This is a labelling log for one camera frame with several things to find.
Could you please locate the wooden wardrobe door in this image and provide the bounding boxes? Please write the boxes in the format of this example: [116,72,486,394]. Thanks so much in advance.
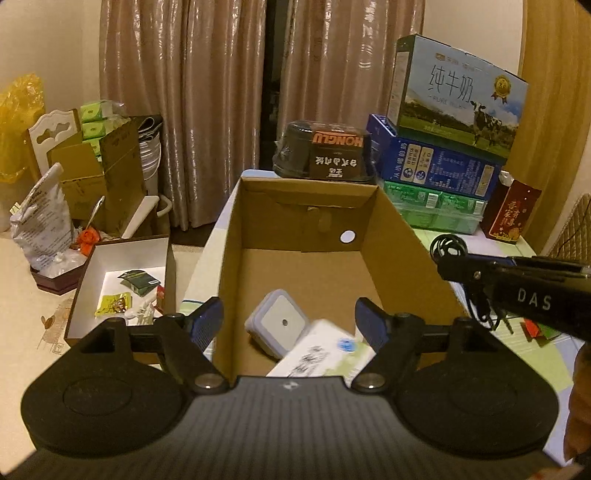
[507,1,590,252]

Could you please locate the beige window curtain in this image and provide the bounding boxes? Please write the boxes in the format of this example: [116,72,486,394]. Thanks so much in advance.
[99,1,424,229]

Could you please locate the open brown cardboard box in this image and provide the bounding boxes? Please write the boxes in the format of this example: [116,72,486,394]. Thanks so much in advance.
[181,175,468,384]

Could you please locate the quilted brown chair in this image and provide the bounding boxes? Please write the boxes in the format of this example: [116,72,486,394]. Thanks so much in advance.
[548,193,591,265]

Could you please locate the crumpled white plastic bag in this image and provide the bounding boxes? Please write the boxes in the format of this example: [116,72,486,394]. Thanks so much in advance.
[10,163,86,279]

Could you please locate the plaid tablecloth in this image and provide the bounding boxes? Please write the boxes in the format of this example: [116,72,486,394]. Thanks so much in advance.
[173,193,583,464]

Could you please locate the white lined floor box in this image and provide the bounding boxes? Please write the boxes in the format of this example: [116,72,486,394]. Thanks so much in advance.
[64,235,176,346]

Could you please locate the green shrink-wrapped drink pack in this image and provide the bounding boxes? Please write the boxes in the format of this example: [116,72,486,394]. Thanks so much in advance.
[381,181,487,235]

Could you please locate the green tissue packs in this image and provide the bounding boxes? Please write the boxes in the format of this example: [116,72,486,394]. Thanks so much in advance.
[79,100,126,162]

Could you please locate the blue milk carton box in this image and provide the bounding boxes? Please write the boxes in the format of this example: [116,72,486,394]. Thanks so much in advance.
[367,114,501,201]

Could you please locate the person's right hand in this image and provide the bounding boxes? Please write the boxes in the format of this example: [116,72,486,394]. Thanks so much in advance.
[563,343,591,460]

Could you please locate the brown cardboard boxes on floor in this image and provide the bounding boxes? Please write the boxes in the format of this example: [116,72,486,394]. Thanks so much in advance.
[27,109,159,239]

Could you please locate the black cable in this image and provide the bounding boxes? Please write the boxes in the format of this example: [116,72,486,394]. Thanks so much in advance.
[428,233,516,335]

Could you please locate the pure milk carton box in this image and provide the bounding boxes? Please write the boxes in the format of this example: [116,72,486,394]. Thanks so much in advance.
[387,34,529,165]

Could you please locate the red candy packet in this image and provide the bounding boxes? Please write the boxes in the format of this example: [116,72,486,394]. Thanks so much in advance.
[523,319,561,341]

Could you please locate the black Honglu food package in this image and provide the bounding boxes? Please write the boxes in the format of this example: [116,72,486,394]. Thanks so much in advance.
[273,120,376,184]

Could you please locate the red gift box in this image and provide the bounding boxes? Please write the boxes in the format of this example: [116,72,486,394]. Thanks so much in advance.
[480,175,542,244]

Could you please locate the white green medicine box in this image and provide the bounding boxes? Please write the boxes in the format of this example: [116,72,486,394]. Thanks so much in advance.
[267,319,376,387]

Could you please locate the white square charger box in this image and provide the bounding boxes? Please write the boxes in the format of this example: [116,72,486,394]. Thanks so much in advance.
[245,289,311,360]

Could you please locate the yellow plastic bag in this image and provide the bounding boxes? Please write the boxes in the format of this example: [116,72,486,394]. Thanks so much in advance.
[1,73,46,184]

